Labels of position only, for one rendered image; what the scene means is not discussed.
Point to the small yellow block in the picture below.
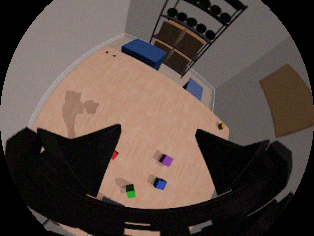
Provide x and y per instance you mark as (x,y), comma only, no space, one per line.
(221,126)

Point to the red block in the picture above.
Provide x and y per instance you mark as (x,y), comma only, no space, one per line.
(114,154)

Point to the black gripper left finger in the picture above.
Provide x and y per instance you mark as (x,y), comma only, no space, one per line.
(87,156)

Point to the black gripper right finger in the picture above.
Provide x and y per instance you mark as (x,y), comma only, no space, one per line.
(226,160)

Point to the blue block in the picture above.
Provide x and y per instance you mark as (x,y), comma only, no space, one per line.
(159,184)

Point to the purple block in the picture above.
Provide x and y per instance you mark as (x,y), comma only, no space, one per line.
(165,160)

